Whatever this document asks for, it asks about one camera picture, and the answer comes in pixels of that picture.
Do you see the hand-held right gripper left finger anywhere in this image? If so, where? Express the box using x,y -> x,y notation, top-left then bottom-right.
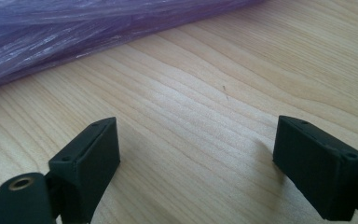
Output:
48,117 -> 121,224

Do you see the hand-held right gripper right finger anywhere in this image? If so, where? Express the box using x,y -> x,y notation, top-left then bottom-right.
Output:
272,115 -> 358,222

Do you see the purple plastic bag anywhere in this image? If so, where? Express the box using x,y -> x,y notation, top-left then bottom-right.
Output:
0,0 -> 266,91

